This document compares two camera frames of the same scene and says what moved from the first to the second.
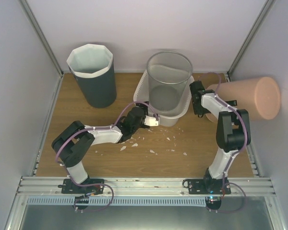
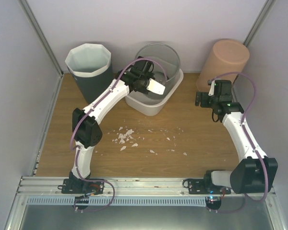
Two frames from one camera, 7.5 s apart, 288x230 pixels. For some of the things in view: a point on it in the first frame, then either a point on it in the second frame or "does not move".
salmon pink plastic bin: x=261 y=96 → x=226 y=56
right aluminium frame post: x=267 y=7 does not move
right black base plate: x=199 y=187 does not move
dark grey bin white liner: x=93 y=65 does not move
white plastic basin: x=142 y=94 → x=150 y=104
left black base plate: x=68 y=186 does not move
